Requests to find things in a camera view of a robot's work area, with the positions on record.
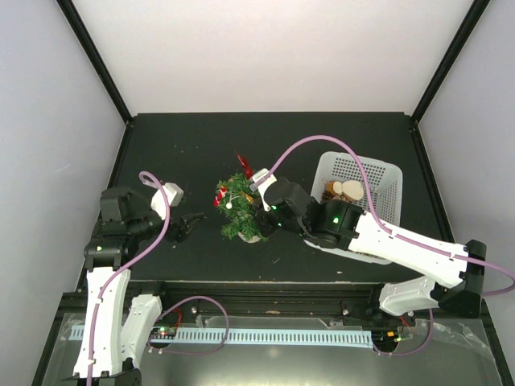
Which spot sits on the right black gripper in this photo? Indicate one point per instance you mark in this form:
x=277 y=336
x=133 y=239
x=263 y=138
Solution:
x=265 y=227

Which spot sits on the right black frame post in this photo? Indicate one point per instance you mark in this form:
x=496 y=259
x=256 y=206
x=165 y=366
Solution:
x=457 y=44

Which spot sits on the light blue cable duct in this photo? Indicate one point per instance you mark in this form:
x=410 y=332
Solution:
x=247 y=336

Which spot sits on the pine cone ornament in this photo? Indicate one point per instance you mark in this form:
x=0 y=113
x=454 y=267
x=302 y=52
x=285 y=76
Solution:
x=327 y=195

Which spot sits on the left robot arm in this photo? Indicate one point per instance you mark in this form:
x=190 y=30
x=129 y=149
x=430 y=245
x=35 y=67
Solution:
x=113 y=342

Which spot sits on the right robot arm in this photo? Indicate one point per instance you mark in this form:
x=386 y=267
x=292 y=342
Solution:
x=451 y=275

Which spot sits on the small gold bell ornament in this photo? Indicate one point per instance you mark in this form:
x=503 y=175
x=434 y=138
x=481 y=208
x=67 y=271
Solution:
x=248 y=197

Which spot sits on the red bell ornament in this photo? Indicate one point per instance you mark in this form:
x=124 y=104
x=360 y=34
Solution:
x=221 y=193

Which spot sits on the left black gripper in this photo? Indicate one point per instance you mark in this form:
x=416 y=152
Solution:
x=180 y=231

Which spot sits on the black frame post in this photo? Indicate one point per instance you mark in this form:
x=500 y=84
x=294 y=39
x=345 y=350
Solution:
x=84 y=38
x=457 y=44

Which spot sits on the wooden snowman ornament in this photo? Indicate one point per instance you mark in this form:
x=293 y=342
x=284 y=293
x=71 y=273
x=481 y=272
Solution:
x=349 y=191

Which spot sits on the small green christmas tree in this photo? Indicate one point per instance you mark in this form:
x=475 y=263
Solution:
x=241 y=222

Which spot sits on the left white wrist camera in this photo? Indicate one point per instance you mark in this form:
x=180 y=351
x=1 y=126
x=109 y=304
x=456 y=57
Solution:
x=159 y=203

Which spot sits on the left black frame post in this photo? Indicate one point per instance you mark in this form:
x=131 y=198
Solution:
x=84 y=38

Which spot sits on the red star tree topper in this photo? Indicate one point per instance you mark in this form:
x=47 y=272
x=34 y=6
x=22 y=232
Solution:
x=245 y=166

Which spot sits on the white bulb string lights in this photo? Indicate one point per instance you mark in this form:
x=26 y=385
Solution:
x=234 y=201

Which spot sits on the white plastic basket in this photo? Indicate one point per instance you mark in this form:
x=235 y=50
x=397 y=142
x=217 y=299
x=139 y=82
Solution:
x=385 y=181

